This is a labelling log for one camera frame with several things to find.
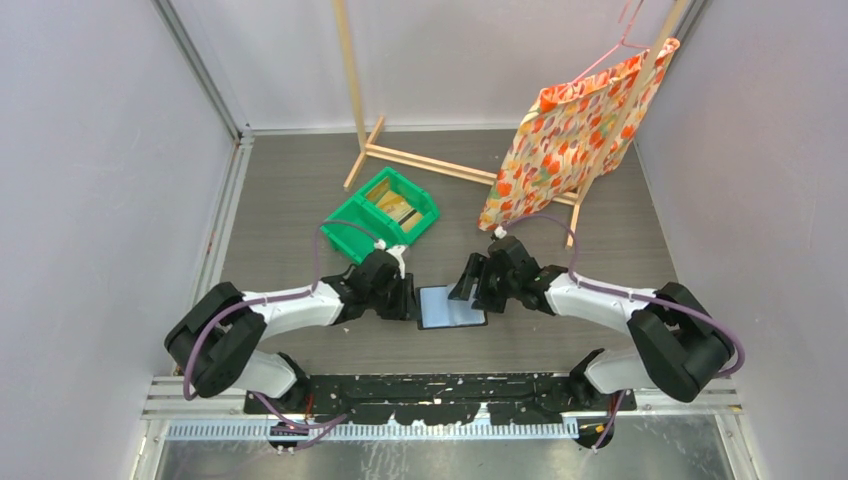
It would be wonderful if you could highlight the gold card with stripe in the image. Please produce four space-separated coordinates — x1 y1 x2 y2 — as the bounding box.
392 207 423 232

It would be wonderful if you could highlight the green plastic two-compartment bin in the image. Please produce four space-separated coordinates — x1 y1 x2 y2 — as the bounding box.
321 167 441 264

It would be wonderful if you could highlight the floral orange cloth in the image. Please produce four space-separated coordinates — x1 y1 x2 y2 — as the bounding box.
477 37 680 230

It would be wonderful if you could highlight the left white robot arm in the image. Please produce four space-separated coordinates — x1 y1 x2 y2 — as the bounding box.
164 245 420 414

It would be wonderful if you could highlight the gold patterned card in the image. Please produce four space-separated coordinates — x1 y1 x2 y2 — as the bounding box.
365 177 391 206

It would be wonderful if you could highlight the slotted metal rail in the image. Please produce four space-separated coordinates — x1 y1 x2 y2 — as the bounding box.
164 417 579 442

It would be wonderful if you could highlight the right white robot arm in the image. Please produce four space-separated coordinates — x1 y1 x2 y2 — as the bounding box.
448 235 743 411

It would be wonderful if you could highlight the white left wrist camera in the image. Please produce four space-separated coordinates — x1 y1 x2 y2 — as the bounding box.
374 239 408 279

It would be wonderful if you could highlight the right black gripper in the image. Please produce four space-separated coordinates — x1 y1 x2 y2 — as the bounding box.
449 253 519 314

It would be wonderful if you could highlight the pink wire hanger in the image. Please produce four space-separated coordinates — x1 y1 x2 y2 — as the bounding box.
571 0 649 83

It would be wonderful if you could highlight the aluminium corner frame post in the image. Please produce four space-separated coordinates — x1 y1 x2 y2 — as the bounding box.
151 0 246 145

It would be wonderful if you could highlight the black leather card holder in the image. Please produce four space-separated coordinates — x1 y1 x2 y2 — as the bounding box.
417 284 488 330

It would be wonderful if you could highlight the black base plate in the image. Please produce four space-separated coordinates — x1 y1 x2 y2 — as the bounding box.
269 372 636 426

